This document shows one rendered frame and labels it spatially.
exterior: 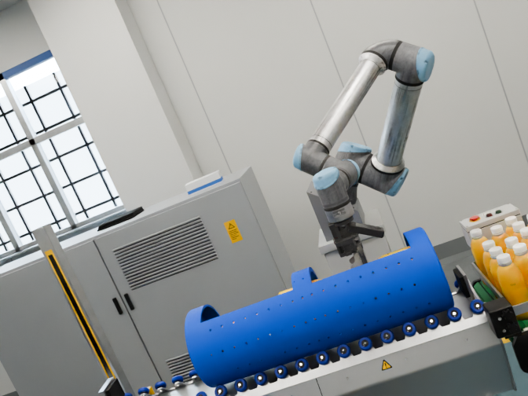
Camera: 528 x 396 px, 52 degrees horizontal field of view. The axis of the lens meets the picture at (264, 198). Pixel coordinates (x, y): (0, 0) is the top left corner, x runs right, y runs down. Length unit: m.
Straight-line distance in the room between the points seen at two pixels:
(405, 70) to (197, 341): 1.25
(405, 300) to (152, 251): 2.19
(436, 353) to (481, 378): 0.19
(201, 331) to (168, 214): 1.73
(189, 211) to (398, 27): 2.25
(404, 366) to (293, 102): 3.05
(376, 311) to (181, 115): 3.27
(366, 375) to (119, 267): 2.24
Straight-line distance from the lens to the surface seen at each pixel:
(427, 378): 1.92
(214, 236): 3.48
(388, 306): 1.77
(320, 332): 1.80
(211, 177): 3.57
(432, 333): 1.86
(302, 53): 4.54
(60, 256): 2.43
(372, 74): 2.11
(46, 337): 4.18
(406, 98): 2.22
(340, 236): 1.80
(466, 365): 1.92
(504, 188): 4.84
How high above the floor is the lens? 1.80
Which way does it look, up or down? 9 degrees down
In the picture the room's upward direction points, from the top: 23 degrees counter-clockwise
